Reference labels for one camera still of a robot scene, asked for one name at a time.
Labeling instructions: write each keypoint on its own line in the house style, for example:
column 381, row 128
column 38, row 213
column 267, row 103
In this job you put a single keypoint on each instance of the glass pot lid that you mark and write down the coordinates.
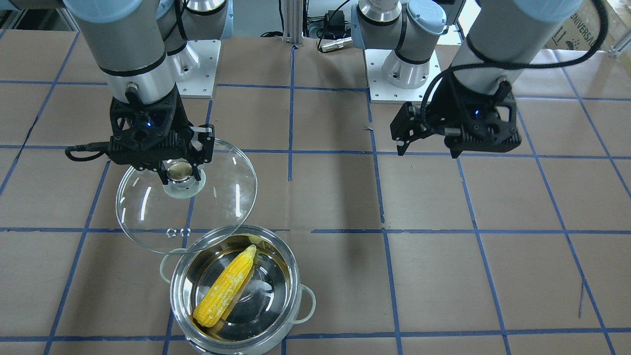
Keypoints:
column 171, row 218

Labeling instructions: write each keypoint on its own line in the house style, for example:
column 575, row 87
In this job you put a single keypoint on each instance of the aluminium frame post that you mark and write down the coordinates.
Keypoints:
column 293, row 19

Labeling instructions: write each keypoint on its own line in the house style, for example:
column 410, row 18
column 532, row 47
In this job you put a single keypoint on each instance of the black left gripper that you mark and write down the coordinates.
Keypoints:
column 440, row 109

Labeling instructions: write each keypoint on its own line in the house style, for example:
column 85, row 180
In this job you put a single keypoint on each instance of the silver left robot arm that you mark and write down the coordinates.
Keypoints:
column 502, row 42

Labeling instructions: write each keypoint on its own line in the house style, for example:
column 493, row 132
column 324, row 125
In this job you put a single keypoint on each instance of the yellow corn cob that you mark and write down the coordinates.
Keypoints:
column 216, row 302

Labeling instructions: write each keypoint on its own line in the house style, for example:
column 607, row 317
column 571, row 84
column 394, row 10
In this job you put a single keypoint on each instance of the brown paper table cover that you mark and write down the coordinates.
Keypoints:
column 522, row 253

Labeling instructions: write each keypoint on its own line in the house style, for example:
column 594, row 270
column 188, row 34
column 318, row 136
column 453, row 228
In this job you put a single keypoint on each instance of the pale green metal pot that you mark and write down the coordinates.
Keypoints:
column 270, row 301

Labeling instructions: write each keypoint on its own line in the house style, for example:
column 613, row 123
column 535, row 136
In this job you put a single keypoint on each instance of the cardboard box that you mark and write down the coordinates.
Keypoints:
column 580, row 30

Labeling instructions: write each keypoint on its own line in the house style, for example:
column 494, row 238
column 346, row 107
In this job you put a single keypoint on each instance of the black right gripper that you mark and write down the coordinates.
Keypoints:
column 202, row 143

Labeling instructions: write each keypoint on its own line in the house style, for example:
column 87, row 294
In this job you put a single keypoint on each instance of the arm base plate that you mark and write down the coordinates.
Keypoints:
column 196, row 68
column 392, row 80

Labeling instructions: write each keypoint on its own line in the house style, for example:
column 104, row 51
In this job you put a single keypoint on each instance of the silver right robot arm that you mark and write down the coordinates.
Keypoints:
column 140, row 46

